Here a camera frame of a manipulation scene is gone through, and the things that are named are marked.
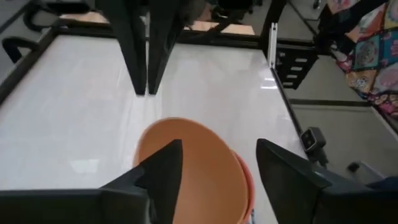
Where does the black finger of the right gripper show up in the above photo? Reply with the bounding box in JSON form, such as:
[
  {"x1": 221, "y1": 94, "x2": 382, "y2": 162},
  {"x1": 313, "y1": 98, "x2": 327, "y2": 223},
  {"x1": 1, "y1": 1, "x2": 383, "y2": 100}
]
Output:
[
  {"x1": 96, "y1": 0, "x2": 147, "y2": 96},
  {"x1": 147, "y1": 0, "x2": 188, "y2": 96}
]

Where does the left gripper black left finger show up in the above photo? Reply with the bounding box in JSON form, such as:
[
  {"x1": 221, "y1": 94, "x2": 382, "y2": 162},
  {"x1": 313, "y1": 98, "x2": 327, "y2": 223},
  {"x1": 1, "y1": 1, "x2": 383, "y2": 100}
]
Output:
[{"x1": 0, "y1": 138, "x2": 183, "y2": 224}]

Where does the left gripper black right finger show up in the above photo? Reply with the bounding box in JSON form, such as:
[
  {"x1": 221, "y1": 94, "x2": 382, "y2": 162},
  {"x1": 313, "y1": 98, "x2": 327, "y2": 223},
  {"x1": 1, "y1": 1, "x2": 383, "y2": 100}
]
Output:
[{"x1": 255, "y1": 138, "x2": 398, "y2": 224}]

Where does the red bowl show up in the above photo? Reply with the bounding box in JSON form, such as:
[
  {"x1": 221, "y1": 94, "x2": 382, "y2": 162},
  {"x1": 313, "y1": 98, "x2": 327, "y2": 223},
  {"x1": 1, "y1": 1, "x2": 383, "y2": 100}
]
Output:
[{"x1": 231, "y1": 150, "x2": 257, "y2": 224}]

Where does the orange bowl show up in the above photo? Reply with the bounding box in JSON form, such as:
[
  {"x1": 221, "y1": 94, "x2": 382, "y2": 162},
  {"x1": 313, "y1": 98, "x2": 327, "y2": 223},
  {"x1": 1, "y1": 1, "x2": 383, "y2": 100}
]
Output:
[{"x1": 132, "y1": 116, "x2": 250, "y2": 224}]

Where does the black table edge clamp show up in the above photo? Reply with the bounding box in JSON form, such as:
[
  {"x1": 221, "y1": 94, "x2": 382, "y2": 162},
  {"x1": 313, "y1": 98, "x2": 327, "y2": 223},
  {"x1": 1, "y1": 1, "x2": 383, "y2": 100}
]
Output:
[{"x1": 1, "y1": 35, "x2": 41, "y2": 64}]

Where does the colourful patchwork quilt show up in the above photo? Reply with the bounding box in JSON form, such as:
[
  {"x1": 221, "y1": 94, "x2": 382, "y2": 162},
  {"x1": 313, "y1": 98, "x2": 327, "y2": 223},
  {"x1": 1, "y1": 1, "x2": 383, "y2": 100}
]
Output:
[{"x1": 325, "y1": 0, "x2": 398, "y2": 121}]

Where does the black metal table frame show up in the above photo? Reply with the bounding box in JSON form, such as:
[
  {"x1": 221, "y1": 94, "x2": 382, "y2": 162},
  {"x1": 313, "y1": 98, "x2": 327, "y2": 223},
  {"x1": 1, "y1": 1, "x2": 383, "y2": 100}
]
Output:
[{"x1": 0, "y1": 0, "x2": 312, "y2": 139}]

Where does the black flexible hose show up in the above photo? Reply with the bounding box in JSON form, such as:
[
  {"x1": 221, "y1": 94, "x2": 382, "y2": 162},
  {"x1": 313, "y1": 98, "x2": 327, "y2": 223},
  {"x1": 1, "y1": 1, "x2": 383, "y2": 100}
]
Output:
[{"x1": 22, "y1": 0, "x2": 93, "y2": 33}]

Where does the silver aluminium post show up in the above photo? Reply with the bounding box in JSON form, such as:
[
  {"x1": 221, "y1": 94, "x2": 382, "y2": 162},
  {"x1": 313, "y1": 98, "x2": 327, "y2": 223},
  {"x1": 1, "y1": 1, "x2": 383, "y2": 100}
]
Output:
[{"x1": 268, "y1": 22, "x2": 278, "y2": 68}]

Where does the black slotted metal bracket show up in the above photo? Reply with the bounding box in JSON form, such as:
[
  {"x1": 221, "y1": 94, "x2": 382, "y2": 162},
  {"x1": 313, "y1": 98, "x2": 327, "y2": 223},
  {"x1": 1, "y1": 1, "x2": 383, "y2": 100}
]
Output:
[{"x1": 274, "y1": 43, "x2": 320, "y2": 91}]

